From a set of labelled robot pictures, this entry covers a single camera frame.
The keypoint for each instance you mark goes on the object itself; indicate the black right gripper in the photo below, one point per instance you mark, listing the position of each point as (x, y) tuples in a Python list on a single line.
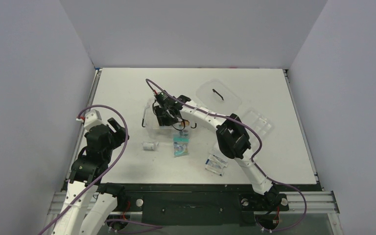
[(166, 113)]

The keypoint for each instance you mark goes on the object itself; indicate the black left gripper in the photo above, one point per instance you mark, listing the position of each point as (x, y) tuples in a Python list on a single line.
[(120, 135)]

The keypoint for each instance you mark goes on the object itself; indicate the clear plastic medicine box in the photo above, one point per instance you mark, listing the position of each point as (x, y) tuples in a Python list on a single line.
[(163, 133)]

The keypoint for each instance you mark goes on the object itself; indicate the teal packet of supplies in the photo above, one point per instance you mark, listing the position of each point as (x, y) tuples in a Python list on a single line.
[(180, 145)]

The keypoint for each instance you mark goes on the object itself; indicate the brown bottle orange label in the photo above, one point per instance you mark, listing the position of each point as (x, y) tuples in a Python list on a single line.
[(185, 123)]

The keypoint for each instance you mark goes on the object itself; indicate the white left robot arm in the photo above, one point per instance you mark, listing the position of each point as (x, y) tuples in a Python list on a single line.
[(88, 201)]

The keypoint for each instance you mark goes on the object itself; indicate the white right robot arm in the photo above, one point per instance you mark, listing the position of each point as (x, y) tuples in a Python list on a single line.
[(233, 140)]

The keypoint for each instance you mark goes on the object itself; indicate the white bandage roll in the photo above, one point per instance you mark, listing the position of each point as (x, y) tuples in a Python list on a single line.
[(149, 145)]

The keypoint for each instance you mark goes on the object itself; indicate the clear plastic box lid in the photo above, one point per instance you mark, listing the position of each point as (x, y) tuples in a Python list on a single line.
[(216, 96)]

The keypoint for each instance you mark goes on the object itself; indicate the blue white wipe packets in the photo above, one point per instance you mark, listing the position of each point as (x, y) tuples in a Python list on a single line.
[(216, 165)]

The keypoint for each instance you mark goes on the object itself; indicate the clear plastic divider tray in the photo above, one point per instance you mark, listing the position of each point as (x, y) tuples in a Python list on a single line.
[(258, 122)]

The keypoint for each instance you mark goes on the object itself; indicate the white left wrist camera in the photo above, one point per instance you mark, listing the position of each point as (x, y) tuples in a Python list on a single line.
[(91, 119)]

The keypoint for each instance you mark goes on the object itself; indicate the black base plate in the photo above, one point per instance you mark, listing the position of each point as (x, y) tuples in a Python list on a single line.
[(186, 205)]

